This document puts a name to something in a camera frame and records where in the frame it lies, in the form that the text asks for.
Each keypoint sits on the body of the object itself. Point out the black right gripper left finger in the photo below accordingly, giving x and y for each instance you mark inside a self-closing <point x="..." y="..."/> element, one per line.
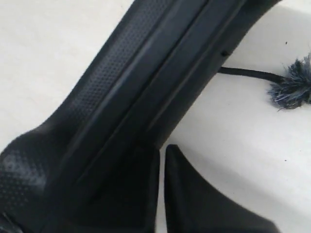
<point x="128" y="203"/>

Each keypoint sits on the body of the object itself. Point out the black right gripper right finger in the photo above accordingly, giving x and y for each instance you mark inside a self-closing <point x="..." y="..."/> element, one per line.
<point x="192" y="205"/>

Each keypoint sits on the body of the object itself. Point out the black plastic case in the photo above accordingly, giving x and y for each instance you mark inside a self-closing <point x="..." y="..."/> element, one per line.
<point x="141" y="83"/>

